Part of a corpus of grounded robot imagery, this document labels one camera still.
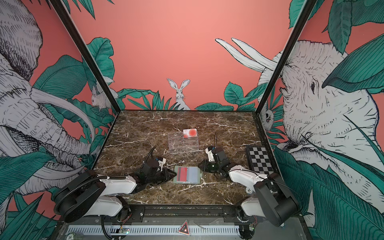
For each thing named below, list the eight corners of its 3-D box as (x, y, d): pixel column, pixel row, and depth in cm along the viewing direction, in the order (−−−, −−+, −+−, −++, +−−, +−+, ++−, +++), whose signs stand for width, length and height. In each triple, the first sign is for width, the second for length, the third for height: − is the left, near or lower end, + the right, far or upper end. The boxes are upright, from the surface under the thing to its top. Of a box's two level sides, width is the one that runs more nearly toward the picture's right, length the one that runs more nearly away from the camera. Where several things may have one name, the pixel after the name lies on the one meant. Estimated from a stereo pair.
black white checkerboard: (251, 174, 90) (253, 171, 87) (245, 148, 102) (246, 145, 99) (272, 174, 91) (274, 171, 87) (263, 149, 102) (265, 145, 99)
